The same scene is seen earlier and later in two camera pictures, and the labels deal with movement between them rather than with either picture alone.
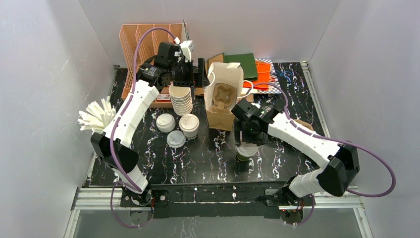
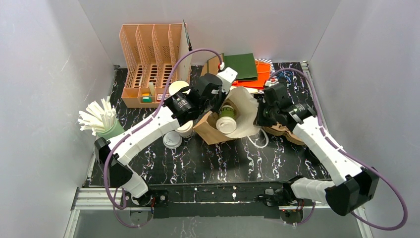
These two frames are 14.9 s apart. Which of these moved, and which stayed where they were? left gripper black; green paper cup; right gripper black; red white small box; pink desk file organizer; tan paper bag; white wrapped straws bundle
Moved: tan paper bag; green paper cup; left gripper black; right gripper black
Stayed: white wrapped straws bundle; red white small box; pink desk file organizer
